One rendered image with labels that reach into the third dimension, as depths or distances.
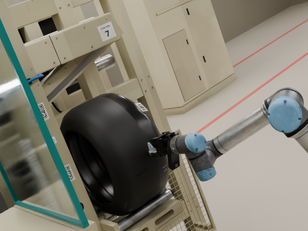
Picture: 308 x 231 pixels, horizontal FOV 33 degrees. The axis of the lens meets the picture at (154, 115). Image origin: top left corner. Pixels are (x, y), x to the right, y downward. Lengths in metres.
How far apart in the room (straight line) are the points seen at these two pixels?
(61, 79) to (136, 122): 0.60
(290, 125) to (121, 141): 0.75
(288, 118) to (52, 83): 1.31
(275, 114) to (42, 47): 1.21
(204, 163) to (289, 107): 0.41
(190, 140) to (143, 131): 0.37
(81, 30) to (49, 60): 0.24
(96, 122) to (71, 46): 0.51
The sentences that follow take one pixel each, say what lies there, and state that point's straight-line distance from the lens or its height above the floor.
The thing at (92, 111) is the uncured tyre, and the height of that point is 1.42.
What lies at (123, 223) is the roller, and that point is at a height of 0.91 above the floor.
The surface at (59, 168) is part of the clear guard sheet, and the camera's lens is 1.49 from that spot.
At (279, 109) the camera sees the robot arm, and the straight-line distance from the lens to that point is 1.85.
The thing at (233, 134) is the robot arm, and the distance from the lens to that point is 2.08.
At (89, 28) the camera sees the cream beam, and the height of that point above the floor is 1.75.
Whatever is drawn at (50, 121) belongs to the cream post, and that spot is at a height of 1.46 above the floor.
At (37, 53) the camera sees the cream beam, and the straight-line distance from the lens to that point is 2.55.
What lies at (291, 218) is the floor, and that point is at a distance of 3.89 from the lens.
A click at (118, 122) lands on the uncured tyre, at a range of 2.27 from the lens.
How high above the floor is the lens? 1.84
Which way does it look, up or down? 13 degrees down
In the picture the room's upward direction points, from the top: 21 degrees counter-clockwise
